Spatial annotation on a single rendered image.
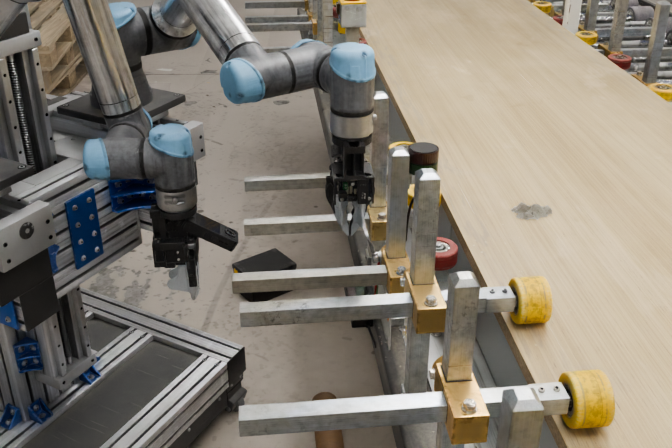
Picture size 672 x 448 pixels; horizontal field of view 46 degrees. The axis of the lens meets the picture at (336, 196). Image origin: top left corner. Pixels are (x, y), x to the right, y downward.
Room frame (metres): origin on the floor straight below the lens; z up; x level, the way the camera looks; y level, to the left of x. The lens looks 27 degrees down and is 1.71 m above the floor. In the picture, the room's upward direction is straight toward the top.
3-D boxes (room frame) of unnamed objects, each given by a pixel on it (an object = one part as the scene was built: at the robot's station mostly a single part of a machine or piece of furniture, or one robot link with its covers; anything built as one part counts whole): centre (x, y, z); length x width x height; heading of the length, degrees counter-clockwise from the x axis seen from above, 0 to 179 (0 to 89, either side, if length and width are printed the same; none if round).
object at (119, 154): (1.32, 0.40, 1.13); 0.11 x 0.11 x 0.08; 3
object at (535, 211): (1.51, -0.43, 0.91); 0.09 x 0.07 x 0.02; 89
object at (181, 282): (1.29, 0.30, 0.86); 0.06 x 0.03 x 0.09; 96
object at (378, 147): (1.64, -0.10, 0.89); 0.03 x 0.03 x 0.48; 6
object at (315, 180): (1.84, 0.02, 0.82); 0.43 x 0.03 x 0.04; 96
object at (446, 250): (1.36, -0.21, 0.85); 0.08 x 0.08 x 0.11
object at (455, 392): (0.87, -0.18, 0.95); 0.13 x 0.06 x 0.05; 6
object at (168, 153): (1.30, 0.30, 1.13); 0.09 x 0.08 x 0.11; 93
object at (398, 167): (1.39, -0.12, 0.87); 0.03 x 0.03 x 0.48; 6
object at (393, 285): (1.37, -0.13, 0.85); 0.13 x 0.06 x 0.05; 6
